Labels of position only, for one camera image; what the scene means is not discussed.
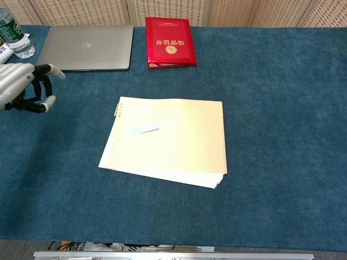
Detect beige woven folding screen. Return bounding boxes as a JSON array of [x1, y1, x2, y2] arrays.
[[0, 0, 347, 28]]

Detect yellow black cable bundle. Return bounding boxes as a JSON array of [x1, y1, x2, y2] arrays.
[[47, 240, 87, 252]]

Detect small light blue strip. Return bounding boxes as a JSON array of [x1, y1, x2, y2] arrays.
[[131, 123, 160, 135]]

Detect white packet blue print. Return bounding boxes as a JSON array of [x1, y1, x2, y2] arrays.
[[0, 42, 14, 64]]

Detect cream paper stack notebook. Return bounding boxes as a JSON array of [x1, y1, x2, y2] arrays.
[[98, 96, 229, 189]]

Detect red certificate folder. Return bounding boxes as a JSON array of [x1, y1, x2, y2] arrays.
[[145, 16, 198, 70]]

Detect clear plastic water bottle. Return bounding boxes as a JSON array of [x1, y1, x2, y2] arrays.
[[0, 7, 36, 59]]

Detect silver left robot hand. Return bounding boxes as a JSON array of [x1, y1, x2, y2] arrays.
[[0, 63, 67, 114]]

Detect aluminium profile rail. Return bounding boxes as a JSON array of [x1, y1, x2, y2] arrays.
[[33, 251, 315, 260]]

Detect teal fabric table mat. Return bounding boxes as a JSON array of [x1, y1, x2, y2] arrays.
[[0, 24, 347, 249]]

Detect grey closed laptop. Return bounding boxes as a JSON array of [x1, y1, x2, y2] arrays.
[[36, 25, 134, 73]]

